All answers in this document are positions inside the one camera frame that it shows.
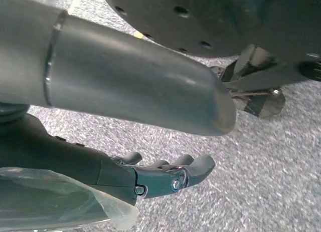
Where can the clear plastic film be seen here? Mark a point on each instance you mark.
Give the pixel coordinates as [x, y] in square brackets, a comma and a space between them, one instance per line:
[50, 207]

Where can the dark perforated robot plate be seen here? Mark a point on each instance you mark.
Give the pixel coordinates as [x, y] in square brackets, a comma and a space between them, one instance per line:
[225, 21]

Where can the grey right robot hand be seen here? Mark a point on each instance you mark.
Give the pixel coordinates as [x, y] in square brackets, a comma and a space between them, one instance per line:
[125, 77]

